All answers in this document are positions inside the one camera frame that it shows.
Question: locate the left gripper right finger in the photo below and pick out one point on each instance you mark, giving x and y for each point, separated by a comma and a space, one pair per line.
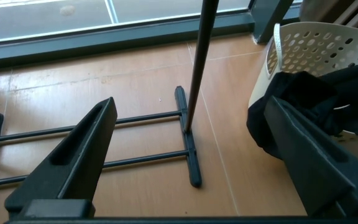
325, 183

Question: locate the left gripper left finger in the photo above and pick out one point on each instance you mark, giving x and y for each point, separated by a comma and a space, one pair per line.
79, 168

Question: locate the heap of clothes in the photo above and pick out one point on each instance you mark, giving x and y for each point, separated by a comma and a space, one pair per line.
303, 90

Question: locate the white laundry basket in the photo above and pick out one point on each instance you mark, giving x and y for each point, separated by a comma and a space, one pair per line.
306, 43

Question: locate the black clothes rack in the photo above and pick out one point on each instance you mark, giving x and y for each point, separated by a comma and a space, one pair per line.
194, 62

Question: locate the brown curtain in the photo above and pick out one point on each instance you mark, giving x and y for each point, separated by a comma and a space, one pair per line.
322, 9

